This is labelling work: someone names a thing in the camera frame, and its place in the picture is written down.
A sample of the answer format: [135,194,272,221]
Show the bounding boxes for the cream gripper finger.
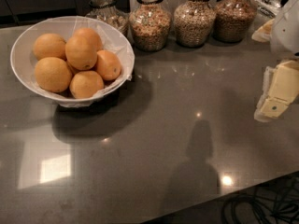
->
[251,20,274,43]
[254,60,299,122]

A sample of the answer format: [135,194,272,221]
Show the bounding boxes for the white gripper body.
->
[270,0,299,54]

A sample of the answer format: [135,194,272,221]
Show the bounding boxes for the orange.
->
[35,57,73,93]
[69,70,104,99]
[33,33,66,60]
[65,35,97,70]
[74,27,103,50]
[94,50,121,81]

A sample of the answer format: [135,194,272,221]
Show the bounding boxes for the clear plastic bowl liner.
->
[59,16,135,108]

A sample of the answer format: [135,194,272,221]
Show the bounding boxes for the white bowl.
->
[9,15,135,108]

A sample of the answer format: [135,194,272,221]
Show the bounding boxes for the clear plastic bag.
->
[250,0,293,19]

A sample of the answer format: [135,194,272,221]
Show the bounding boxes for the glass jar dark grain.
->
[213,0,257,43]

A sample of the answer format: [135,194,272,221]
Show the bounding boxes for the glass jar mixed cereal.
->
[129,0,171,52]

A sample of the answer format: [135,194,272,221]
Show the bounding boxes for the glass jar leftmost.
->
[87,0,129,35]

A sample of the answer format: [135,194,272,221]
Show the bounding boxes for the black cables on floor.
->
[221,175,299,224]

